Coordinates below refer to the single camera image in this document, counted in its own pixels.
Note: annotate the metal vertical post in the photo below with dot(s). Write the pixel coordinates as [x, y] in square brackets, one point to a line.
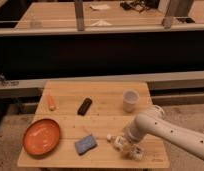
[78, 4]

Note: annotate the white plastic bottle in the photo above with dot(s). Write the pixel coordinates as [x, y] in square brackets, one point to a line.
[110, 138]

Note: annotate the blue sponge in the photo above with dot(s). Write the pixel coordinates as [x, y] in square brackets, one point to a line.
[85, 144]

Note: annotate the white paper on bench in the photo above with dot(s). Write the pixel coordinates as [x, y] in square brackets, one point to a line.
[99, 7]

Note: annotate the orange carrot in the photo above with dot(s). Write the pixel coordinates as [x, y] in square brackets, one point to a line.
[51, 103]

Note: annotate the black rectangular block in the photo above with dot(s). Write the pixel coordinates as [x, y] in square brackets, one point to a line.
[84, 106]

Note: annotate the metal clamp at left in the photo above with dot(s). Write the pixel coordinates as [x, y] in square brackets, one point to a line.
[5, 82]

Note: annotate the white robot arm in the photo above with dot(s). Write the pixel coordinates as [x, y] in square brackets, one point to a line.
[150, 121]

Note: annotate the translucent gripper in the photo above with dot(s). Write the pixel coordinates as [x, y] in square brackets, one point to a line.
[125, 147]

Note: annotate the translucent plastic cup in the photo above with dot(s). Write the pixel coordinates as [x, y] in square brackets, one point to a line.
[130, 99]

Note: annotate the small wooden table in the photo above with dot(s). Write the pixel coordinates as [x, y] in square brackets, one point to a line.
[104, 116]

